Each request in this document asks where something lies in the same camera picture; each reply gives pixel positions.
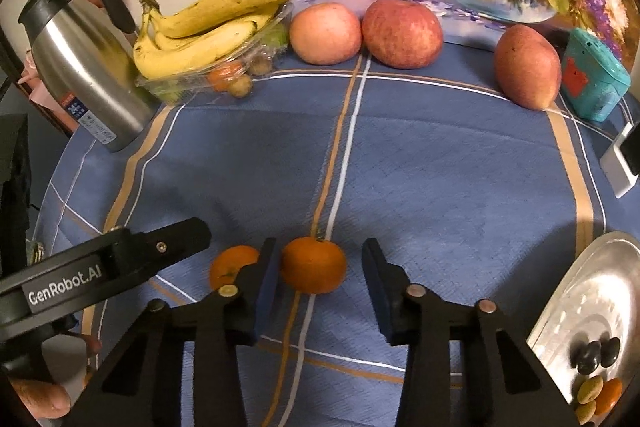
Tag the red mango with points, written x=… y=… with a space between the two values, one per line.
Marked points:
x=527 y=67

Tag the yellow banana bunch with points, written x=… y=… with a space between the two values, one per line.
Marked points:
x=210 y=37

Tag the white charger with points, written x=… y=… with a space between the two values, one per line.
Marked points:
x=617 y=167

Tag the pale pink apple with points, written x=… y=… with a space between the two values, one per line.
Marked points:
x=325 y=34

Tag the red apple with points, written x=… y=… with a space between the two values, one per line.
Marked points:
x=402 y=34

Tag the clear plastic fruit container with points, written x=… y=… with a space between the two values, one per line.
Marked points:
x=195 y=88

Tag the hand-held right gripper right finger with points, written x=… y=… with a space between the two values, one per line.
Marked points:
x=377 y=292

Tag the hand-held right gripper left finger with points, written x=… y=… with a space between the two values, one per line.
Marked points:
x=267 y=287

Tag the small orange tangerine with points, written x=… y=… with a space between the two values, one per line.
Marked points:
x=225 y=78
x=609 y=396

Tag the large orange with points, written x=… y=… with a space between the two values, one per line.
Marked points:
x=230 y=264
x=312 y=264

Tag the green fruit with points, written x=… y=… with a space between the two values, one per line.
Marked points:
x=274 y=36
x=170 y=93

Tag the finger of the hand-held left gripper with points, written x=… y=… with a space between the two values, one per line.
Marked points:
x=170 y=242

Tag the small brown fruit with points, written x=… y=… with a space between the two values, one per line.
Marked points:
x=240 y=86
x=260 y=65

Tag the stainless steel kettle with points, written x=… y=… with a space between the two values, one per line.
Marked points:
x=75 y=67

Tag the blue plaid tablecloth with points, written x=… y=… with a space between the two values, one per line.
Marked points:
x=425 y=167

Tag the person's left hand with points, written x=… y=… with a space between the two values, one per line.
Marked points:
x=40 y=399

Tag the brown kiwi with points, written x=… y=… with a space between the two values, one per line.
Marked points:
x=590 y=389
x=586 y=413

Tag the dark avocado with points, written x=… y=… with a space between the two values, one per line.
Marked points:
x=610 y=352
x=587 y=357

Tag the teal box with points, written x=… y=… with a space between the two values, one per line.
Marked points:
x=595 y=77

